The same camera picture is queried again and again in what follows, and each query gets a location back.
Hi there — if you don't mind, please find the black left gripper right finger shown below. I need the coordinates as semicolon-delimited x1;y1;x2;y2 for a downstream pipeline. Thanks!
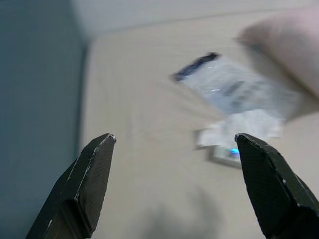
235;133;319;239

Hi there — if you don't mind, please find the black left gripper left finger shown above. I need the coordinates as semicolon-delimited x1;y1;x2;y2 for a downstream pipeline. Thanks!
26;133;118;239

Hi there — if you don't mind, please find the white green printed tube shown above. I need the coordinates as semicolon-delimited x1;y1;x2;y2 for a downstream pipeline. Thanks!
208;145;242;170

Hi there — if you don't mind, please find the white printed plastic bag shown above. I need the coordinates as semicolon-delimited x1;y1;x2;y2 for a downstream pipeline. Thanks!
171;52;300;122

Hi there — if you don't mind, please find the beige bed mattress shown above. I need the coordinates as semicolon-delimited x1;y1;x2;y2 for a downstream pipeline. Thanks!
79;9;319;239

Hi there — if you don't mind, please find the teal upholstered headboard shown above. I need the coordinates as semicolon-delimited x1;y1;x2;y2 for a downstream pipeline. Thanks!
0;0;88;239

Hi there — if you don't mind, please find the pink patterned pillow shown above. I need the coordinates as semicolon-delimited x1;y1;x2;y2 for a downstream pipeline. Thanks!
234;7;319;120

